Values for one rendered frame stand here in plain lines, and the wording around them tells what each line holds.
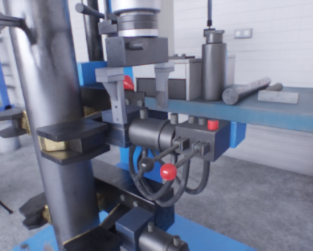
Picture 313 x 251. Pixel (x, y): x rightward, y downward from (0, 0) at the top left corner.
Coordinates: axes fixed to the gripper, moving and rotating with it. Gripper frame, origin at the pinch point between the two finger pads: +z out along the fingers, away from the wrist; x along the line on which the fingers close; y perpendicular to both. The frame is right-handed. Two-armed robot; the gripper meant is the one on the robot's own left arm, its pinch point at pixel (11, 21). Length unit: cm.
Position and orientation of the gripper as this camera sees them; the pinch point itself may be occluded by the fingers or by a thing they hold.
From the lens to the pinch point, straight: 91.5
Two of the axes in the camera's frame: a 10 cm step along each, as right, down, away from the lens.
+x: 0.5, 9.5, 3.1
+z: 2.7, -3.1, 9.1
